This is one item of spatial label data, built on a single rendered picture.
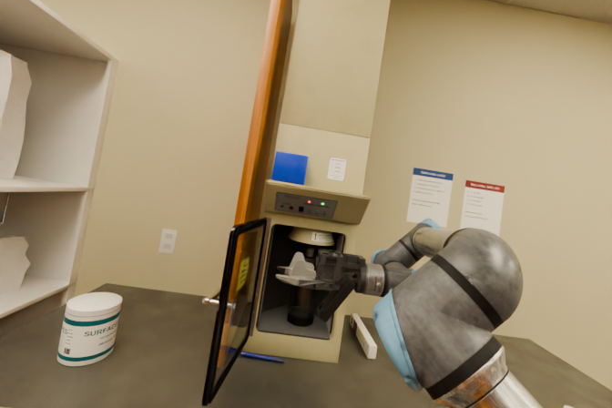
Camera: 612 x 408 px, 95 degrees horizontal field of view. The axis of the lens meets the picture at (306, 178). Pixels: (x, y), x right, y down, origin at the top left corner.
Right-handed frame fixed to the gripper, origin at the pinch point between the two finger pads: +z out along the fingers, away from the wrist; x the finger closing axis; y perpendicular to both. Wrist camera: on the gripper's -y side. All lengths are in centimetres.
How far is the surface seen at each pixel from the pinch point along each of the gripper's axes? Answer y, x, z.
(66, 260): -27, -68, 98
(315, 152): 34.9, -25.9, -5.5
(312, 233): 7.1, -28.5, -9.1
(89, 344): -28, -11, 48
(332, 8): 86, -26, -4
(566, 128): 75, -69, -138
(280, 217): 11.3, -25.8, 3.0
